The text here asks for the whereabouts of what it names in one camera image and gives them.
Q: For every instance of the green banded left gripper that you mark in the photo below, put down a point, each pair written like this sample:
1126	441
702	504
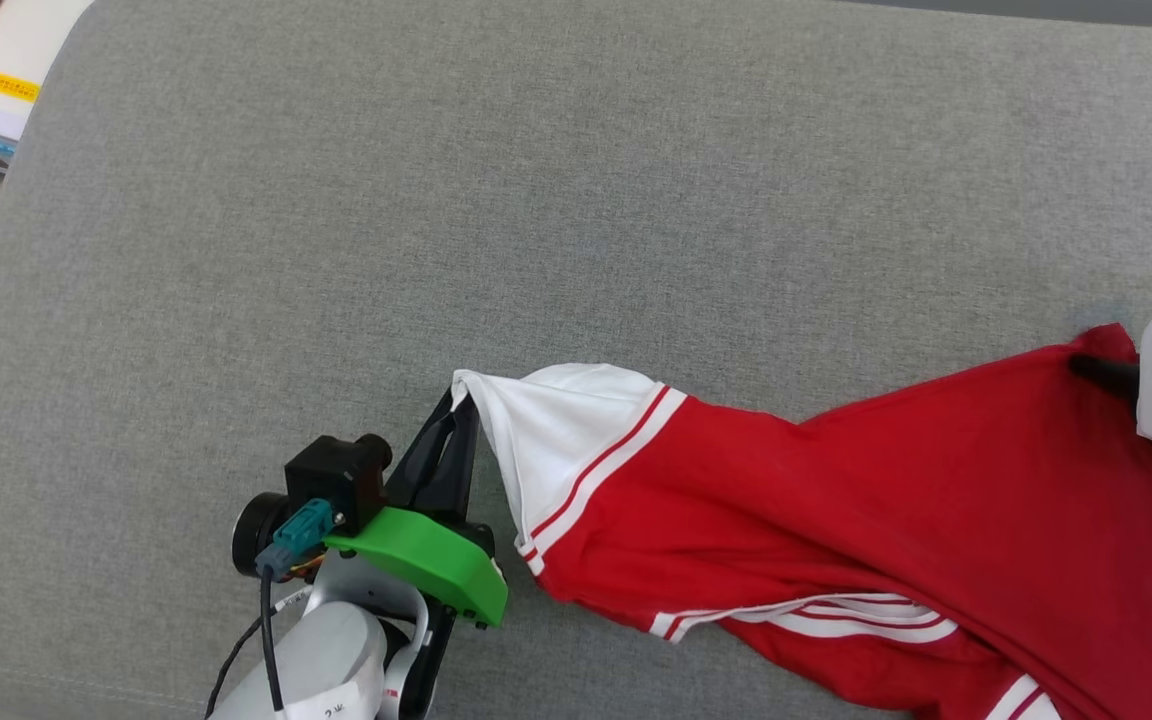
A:
426	560

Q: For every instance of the red and white garment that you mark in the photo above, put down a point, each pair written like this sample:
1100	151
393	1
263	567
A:
836	500

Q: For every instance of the white flat panel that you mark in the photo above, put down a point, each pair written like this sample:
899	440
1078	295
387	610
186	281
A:
36	50

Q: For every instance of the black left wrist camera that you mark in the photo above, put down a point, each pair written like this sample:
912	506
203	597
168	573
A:
336	480

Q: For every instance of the yellow sticker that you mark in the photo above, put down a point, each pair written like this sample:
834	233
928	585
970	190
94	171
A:
13	87

